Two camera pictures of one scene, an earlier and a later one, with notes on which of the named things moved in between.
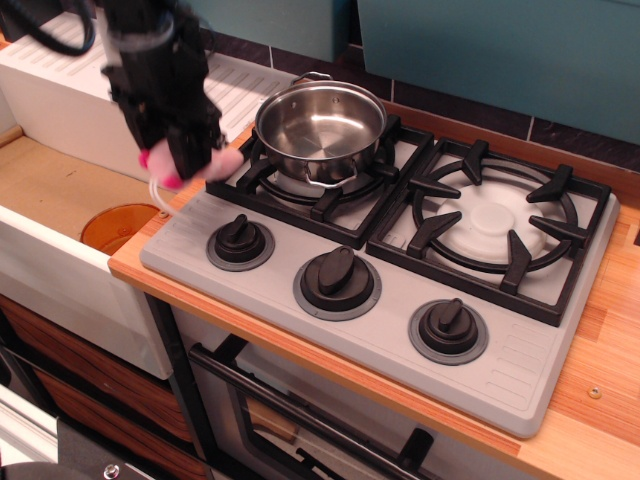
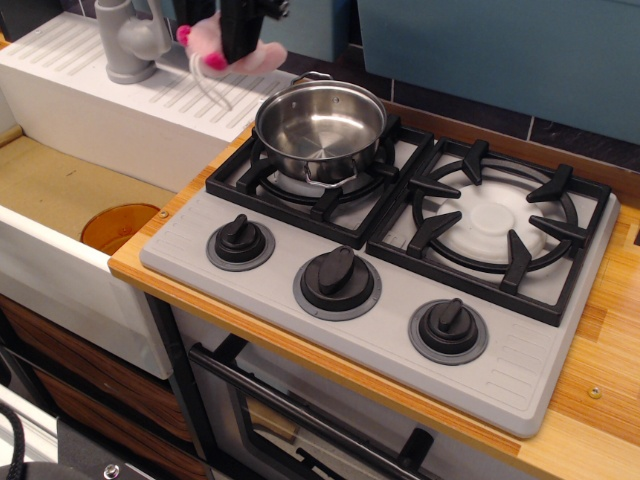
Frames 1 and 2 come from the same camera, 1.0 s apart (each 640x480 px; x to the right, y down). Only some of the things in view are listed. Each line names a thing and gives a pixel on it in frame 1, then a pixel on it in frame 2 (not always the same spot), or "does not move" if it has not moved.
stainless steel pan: [319, 130] does not move
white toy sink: [76, 190] does not move
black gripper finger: [192, 144] -> [242, 23]
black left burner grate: [345, 210] does not move
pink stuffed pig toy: [157, 160] -> [204, 43]
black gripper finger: [145, 122] -> [191, 11]
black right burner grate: [507, 231] does not move
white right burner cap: [488, 214] does not move
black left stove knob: [240, 245] does not move
